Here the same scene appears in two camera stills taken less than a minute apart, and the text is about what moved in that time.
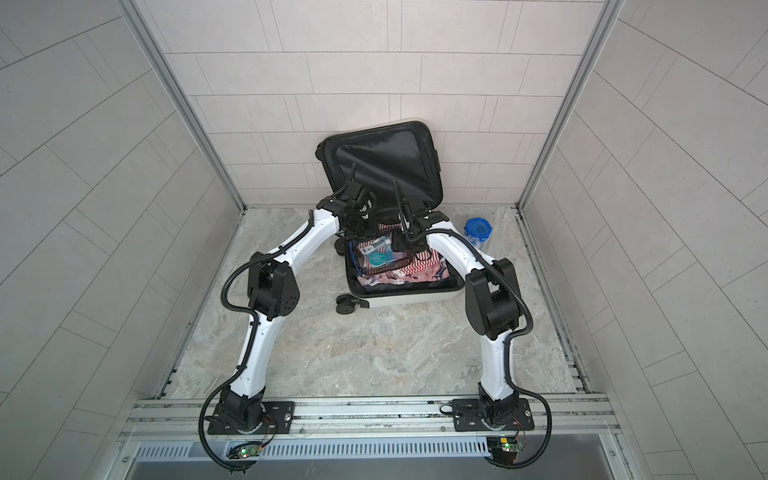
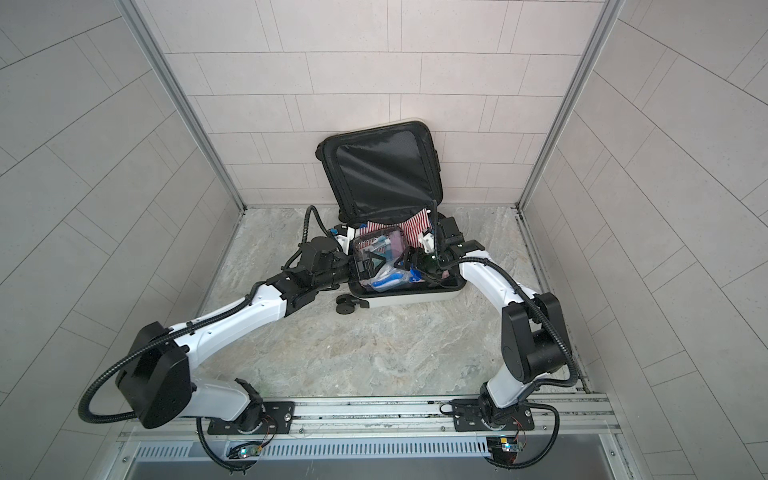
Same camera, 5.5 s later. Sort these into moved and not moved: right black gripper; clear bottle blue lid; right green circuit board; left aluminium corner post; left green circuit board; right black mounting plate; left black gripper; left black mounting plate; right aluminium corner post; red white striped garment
Moved: red white striped garment; clear bottle blue lid; left black gripper; right black gripper
Not moved: right green circuit board; left green circuit board; left aluminium corner post; right black mounting plate; left black mounting plate; right aluminium corner post
